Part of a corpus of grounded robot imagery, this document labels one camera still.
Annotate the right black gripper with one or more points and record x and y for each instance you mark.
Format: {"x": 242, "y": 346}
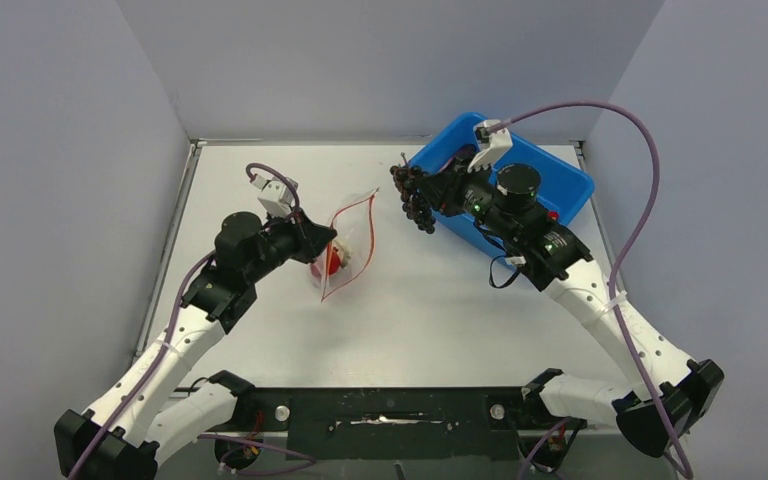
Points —
{"x": 442, "y": 190}

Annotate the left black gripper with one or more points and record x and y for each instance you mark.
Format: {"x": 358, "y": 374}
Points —
{"x": 311, "y": 238}

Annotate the red toy apple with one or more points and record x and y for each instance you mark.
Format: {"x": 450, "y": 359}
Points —
{"x": 333, "y": 260}

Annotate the white toy garlic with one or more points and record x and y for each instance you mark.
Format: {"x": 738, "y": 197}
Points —
{"x": 343, "y": 250}

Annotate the dark toy grapes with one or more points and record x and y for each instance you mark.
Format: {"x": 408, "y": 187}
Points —
{"x": 414, "y": 204}

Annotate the clear zip top bag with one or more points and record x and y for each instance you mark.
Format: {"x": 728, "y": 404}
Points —
{"x": 354, "y": 222}

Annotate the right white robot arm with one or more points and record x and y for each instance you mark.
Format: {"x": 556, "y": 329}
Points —
{"x": 665, "y": 391}

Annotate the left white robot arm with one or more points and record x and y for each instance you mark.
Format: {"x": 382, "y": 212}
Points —
{"x": 128, "y": 433}

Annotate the blue plastic bin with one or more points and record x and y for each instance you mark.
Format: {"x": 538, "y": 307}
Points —
{"x": 564, "y": 188}

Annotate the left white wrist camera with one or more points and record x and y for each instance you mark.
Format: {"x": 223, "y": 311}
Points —
{"x": 275, "y": 196}

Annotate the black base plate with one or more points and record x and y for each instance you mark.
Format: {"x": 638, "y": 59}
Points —
{"x": 394, "y": 423}

